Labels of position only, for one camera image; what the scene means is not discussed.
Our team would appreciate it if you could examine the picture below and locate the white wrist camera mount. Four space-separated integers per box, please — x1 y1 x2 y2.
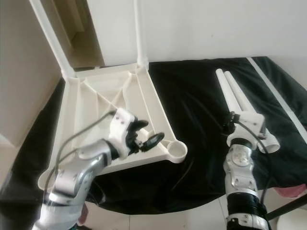
226 113 267 147
108 108 140 159

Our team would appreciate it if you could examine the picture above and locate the white round base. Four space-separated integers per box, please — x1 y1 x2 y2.
276 213 307 230

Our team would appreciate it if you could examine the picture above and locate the white plastic table top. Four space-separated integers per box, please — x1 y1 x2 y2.
37 63 189 192

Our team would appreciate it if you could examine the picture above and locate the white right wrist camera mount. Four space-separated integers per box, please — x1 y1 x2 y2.
226 113 267 147

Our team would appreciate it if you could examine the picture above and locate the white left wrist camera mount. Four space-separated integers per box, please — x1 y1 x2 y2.
108 108 140 159

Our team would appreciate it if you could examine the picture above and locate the black cloth table cover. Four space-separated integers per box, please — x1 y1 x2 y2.
0 56 307 226

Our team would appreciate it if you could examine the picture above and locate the black metal rod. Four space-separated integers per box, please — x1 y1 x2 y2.
266 196 307 221

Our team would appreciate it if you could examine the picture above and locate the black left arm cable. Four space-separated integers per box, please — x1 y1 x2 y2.
43 110 118 195

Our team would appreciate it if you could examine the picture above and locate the pink object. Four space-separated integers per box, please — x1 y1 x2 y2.
276 186 307 198
77 204 89 226

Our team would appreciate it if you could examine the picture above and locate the beige door frame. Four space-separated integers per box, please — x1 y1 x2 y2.
50 0 106 68

